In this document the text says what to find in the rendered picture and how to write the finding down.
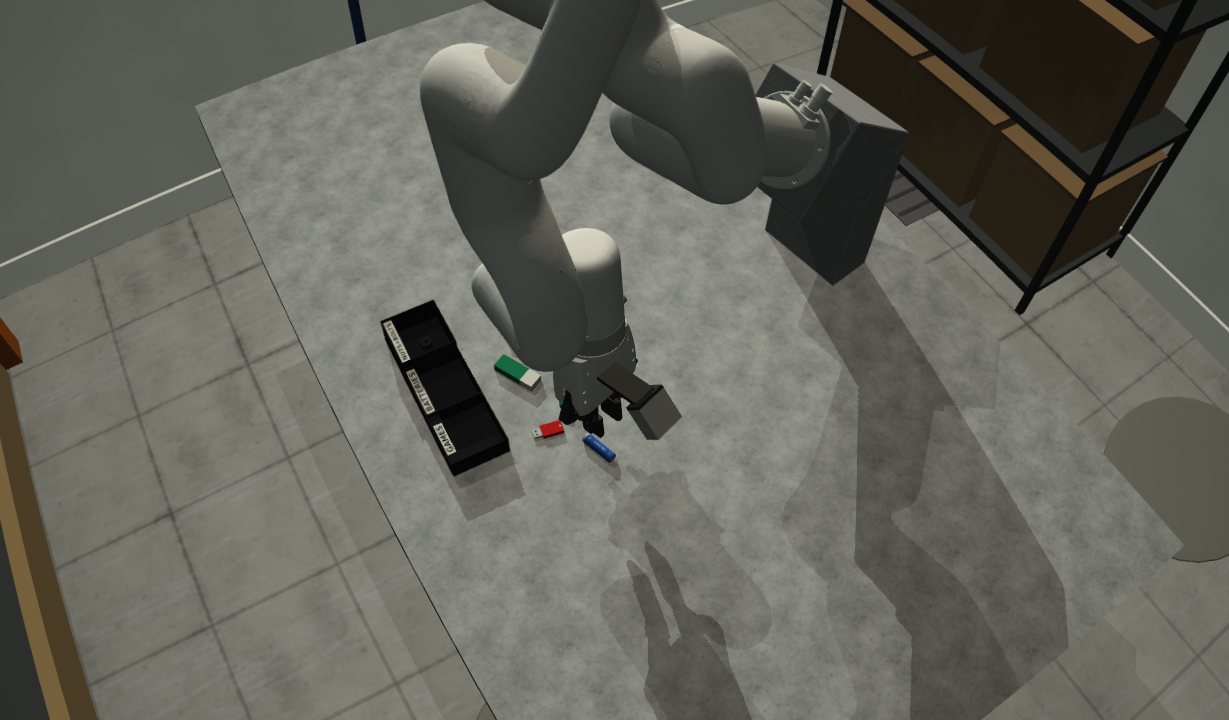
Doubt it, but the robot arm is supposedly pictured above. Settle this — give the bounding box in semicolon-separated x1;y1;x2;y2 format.
420;0;833;372

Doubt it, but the blue aa battery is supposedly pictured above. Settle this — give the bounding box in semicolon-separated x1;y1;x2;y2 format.
583;432;616;462

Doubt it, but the red usb stick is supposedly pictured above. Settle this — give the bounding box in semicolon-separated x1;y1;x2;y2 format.
533;420;564;439

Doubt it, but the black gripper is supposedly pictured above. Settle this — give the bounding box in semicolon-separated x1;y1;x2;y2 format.
553;319;638;437

